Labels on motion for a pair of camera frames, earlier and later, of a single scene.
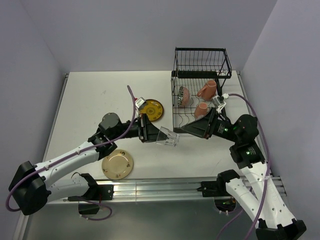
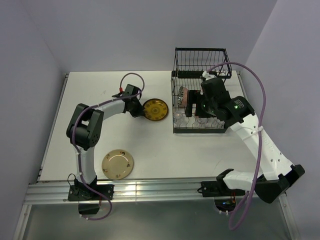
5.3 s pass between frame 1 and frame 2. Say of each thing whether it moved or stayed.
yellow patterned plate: moved
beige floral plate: stayed
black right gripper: moved
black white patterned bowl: stayed
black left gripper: moved
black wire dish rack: stayed
